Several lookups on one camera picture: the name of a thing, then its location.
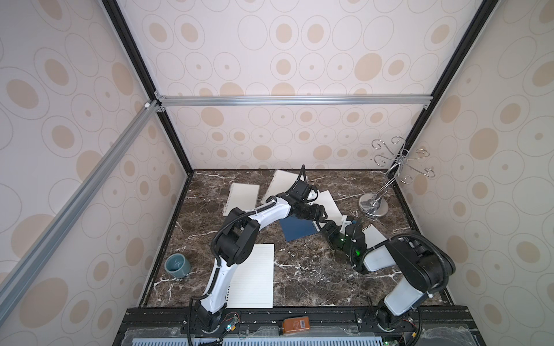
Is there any horizontal aluminium rail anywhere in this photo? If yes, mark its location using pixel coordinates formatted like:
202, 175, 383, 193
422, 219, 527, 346
160, 94, 433, 107

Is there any chrome hook stand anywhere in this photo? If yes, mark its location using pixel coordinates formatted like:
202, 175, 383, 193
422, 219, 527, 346
358, 136, 436, 219

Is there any blue spiral notebook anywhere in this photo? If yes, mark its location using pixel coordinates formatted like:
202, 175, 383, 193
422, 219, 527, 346
278, 189, 347, 242

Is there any large lined spiral notebook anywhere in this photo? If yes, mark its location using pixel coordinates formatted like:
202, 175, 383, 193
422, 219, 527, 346
261, 170, 298, 204

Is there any small grid spiral notebook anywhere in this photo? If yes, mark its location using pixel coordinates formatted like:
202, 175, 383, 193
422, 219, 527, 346
223, 183, 260, 216

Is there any torn small lined page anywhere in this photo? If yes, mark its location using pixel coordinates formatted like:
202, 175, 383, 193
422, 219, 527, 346
362, 224, 387, 249

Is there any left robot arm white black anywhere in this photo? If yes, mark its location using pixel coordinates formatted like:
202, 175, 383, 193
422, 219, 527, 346
190, 178, 327, 332

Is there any orange electronic module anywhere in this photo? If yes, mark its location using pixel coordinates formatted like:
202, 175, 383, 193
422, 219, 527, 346
282, 316, 311, 335

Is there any teal ceramic cup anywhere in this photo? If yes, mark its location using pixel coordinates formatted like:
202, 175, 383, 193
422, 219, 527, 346
164, 253, 191, 279

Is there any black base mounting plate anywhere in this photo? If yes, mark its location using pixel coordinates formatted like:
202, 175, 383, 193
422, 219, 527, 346
114, 306, 485, 345

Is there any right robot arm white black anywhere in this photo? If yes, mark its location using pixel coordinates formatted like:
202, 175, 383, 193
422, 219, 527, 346
316, 220, 456, 332

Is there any torn lined paper page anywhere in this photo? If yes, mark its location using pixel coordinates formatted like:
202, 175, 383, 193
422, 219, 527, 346
227, 244, 274, 309

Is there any diagonal aluminium rail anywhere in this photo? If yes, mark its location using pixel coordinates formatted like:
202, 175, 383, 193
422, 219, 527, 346
1, 99, 161, 324

